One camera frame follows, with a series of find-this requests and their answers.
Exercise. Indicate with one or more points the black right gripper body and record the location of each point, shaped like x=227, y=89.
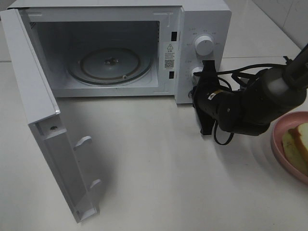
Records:
x=213, y=101

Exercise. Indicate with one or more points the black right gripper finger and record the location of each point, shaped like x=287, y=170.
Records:
x=206, y=122
x=209, y=71

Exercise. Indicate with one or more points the pink round plate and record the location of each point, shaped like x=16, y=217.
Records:
x=285, y=122

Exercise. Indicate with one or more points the toast sandwich with lettuce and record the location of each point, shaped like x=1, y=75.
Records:
x=295, y=146

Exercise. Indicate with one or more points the white microwave door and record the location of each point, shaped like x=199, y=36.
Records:
x=43, y=113

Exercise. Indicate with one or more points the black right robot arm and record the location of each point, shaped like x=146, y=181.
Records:
x=246, y=100

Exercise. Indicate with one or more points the white lower timer knob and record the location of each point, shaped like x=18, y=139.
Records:
x=195, y=71

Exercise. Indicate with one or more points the white upper power knob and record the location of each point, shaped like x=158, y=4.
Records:
x=204, y=45

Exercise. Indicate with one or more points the glass microwave turntable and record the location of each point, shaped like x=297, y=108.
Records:
x=109, y=66

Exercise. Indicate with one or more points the white microwave oven body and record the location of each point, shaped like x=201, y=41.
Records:
x=164, y=29

